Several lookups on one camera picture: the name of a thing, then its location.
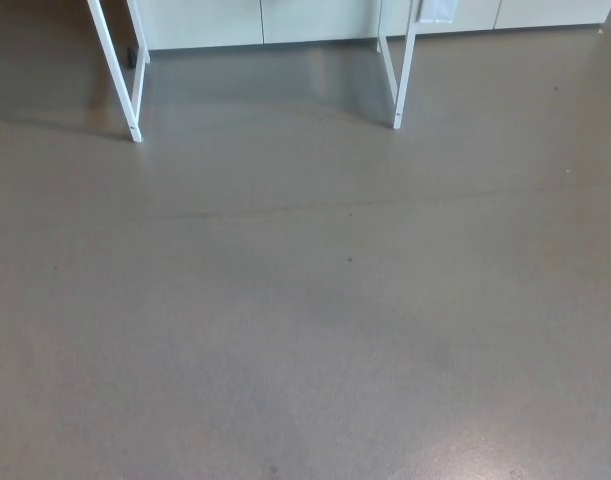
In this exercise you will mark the white cabinet row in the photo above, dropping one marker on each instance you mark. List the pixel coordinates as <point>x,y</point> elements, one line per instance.
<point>310,22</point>

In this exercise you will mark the small black floor object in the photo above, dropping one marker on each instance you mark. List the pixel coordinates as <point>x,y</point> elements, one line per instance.
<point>131,57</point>

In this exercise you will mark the white metal frame desk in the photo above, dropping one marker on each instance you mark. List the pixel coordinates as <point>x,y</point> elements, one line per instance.
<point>114,65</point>

